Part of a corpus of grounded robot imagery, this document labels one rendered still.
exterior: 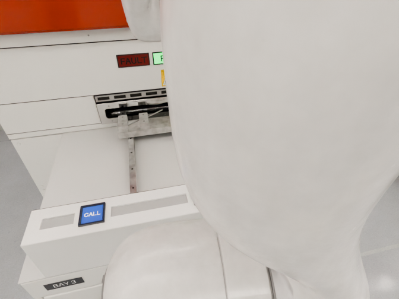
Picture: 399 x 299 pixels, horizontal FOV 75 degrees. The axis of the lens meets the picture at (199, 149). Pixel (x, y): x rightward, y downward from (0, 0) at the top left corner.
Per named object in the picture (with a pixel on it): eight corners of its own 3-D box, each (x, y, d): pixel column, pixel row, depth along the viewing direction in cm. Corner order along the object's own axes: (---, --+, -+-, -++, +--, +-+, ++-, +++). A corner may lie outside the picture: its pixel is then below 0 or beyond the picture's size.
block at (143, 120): (139, 118, 106) (138, 113, 104) (148, 118, 107) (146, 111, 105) (141, 130, 100) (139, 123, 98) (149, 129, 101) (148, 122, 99)
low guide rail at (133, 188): (128, 128, 112) (127, 122, 110) (133, 127, 112) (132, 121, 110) (132, 225, 74) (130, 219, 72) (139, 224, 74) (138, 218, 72)
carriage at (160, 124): (119, 127, 106) (117, 121, 105) (205, 117, 113) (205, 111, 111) (118, 139, 100) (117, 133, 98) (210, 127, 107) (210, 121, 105)
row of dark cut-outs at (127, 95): (96, 101, 104) (94, 95, 102) (203, 89, 112) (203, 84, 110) (96, 102, 103) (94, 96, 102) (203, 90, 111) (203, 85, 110)
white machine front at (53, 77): (11, 136, 107) (-47, 33, 82) (203, 113, 121) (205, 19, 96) (8, 140, 105) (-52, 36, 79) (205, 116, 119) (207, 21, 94)
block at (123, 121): (119, 121, 105) (117, 115, 103) (127, 120, 105) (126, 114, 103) (119, 133, 99) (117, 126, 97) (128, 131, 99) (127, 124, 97)
